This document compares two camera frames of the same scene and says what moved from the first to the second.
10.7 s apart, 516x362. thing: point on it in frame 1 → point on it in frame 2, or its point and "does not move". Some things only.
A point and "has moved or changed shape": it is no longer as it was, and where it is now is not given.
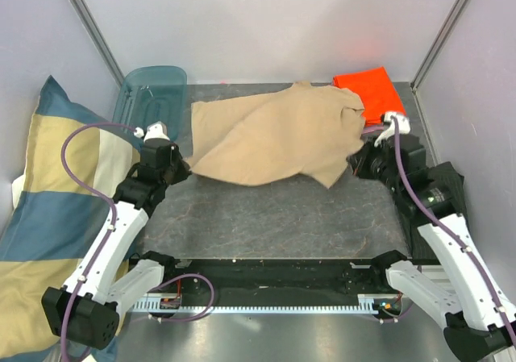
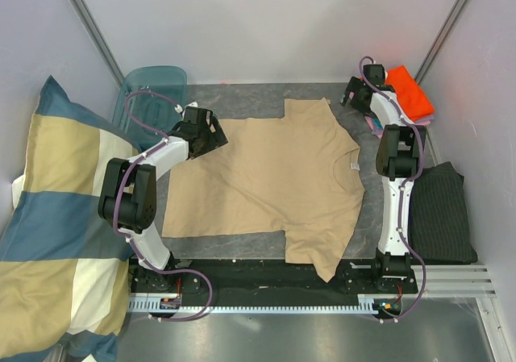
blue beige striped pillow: x=75 y=160 does not move
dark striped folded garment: x=443 y=186 does not move
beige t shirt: x=267 y=137 has moved or changed shape
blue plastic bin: x=153 y=94 does not move
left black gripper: x=183 y=166 → x=216 y=139
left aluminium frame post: x=92 y=29 does not move
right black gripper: x=359 y=160 → x=355 y=86
